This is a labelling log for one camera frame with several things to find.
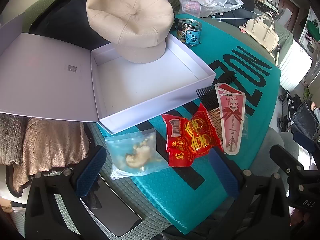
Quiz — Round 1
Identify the red snack packet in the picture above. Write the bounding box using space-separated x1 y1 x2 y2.
161 103 224 168

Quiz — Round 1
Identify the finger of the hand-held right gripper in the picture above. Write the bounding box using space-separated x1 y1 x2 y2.
292 132 320 156
269 144 308 181

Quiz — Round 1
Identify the clear zip bag of dried food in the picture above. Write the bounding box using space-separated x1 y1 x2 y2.
104 128 169 181

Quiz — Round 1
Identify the dark clothing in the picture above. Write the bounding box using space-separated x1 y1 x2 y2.
28 0 171 51

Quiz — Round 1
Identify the brown shiny blanket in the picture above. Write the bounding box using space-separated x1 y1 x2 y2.
0 113 90 197

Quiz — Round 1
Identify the black smartphone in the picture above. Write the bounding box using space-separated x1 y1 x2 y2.
79 173 143 238

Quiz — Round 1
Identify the clear bag of beige hair ties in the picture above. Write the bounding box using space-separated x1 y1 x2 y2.
207 107 250 143

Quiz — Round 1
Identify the teal bubble mailer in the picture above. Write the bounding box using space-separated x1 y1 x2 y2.
97 14 280 235

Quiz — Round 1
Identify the white appliance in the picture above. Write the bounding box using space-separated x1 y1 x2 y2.
279 39 314 89

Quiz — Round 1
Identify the black suitcase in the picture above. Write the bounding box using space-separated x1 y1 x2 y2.
277 92 320 142

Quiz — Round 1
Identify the pink sachet with bow print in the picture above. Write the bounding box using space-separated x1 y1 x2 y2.
215 82 247 155

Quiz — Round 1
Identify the white clothes hanger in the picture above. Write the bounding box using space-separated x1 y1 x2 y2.
211 9 258 22

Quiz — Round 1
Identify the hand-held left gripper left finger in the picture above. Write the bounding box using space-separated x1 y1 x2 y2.
25 145 108 240

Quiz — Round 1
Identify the white plastic bag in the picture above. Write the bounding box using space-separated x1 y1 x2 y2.
178 0 244 18

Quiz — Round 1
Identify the white cardboard box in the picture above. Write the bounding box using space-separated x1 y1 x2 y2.
0 15 217 134

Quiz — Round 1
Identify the black hair comb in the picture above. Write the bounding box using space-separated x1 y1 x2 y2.
196 84 221 111

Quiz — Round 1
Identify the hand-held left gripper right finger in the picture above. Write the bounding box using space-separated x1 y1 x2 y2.
207 147 291 240

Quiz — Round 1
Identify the cream handbag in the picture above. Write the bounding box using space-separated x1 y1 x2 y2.
238 12 281 65

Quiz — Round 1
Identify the black banana hair clip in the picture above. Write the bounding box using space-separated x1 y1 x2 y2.
219 73 238 85

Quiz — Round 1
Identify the clear jar with blue label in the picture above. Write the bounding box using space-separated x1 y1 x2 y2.
177 18 203 47

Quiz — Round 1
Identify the beige newsboy cap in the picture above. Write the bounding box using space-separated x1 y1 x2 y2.
86 0 175 64

